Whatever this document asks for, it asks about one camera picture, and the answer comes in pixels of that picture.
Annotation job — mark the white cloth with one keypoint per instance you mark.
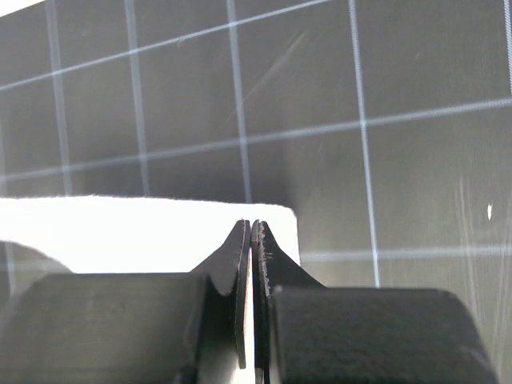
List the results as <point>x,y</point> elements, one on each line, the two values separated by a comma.
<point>106,233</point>

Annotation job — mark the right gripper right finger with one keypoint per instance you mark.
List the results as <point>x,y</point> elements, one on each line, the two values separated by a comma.
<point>271,267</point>

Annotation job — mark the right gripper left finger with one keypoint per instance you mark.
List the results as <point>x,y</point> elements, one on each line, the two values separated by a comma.
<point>228,270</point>

